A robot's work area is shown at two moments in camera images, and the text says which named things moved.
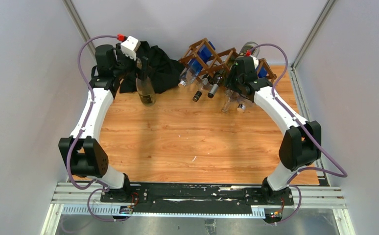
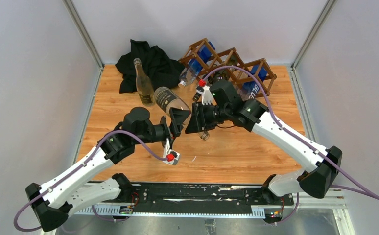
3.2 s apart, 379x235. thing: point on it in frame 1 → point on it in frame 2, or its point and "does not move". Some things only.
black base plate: x=205 y=199 does not move
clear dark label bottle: x=231 y=100 → x=166 y=98
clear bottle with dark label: x=145 y=89 does not move
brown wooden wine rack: x=203 y=57 does not move
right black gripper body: x=234 y=81 → x=212 y=115
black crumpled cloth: x=165 y=73 does not move
